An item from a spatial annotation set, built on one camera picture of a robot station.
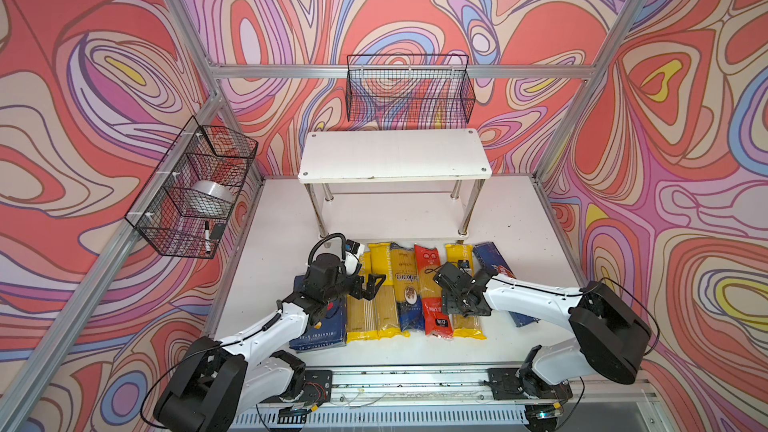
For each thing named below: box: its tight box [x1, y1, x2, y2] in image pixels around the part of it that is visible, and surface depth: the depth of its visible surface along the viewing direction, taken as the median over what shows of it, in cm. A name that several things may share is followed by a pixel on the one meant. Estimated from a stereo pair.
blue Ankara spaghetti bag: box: [390, 243, 425, 333], surface depth 88 cm
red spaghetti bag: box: [414, 244, 453, 339], surface depth 84 cm
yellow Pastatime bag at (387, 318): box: [368, 242, 410, 339], surface depth 86 cm
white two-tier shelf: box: [298, 128, 492, 241], surface depth 84 cm
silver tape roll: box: [191, 180, 235, 204], surface depth 75 cm
